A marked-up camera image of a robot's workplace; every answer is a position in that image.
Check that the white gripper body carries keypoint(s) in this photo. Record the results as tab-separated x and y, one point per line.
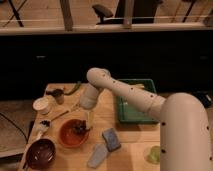
89	97

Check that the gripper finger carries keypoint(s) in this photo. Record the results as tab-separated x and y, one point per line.
89	119

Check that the dark grapes bunch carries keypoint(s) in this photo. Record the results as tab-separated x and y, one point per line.
80	128

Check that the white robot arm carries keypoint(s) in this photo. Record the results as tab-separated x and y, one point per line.
184	127

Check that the red bowl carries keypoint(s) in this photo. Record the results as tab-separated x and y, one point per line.
67	138

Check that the dark purple bowl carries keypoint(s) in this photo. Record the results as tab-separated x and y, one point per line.
40	154

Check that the green pepper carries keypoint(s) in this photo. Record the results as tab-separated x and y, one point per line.
74	89

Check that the wooden stick utensil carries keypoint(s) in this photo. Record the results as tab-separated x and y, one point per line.
72	109

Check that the dark small pot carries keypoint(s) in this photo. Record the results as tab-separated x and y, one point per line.
58	95

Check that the blue sponge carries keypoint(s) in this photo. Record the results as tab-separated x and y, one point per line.
111	139

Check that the green tray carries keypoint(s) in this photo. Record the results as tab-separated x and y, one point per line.
127	114

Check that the light grey cloth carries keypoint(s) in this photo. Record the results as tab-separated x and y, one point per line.
100	153

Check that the white cup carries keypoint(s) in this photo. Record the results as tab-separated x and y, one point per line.
42	105

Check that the white spoon with dark item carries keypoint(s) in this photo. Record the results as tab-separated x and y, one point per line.
41	128

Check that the green round object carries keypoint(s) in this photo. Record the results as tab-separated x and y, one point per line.
154	155

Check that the black office chair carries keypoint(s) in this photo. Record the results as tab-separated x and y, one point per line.
133	11

